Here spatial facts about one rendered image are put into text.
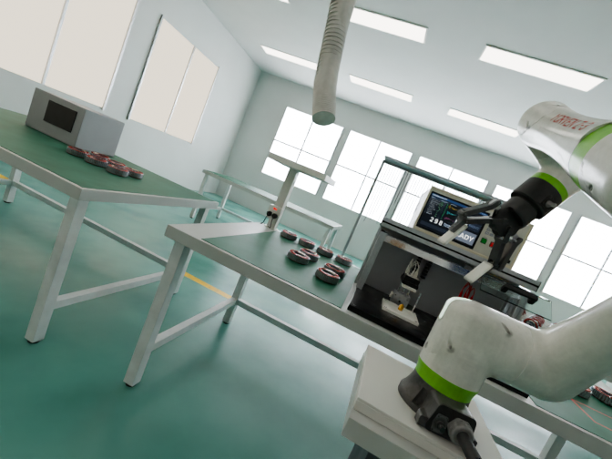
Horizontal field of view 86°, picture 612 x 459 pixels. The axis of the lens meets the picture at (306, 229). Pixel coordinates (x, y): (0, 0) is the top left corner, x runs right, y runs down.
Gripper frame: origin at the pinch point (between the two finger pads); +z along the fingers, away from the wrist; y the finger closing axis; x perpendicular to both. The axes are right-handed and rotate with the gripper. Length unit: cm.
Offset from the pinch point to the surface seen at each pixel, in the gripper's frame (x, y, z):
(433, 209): 61, 19, -20
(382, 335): 23.5, 23.7, 29.1
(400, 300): 56, 41, 16
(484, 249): 49, 43, -25
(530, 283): 37, 60, -29
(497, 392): 6, 54, 12
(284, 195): 145, -12, 29
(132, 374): 59, -11, 126
